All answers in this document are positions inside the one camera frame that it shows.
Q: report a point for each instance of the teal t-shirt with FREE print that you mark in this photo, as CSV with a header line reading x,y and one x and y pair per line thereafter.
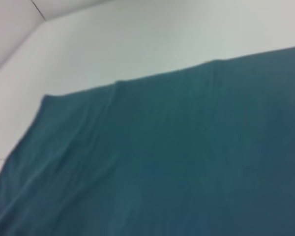
x,y
162,159

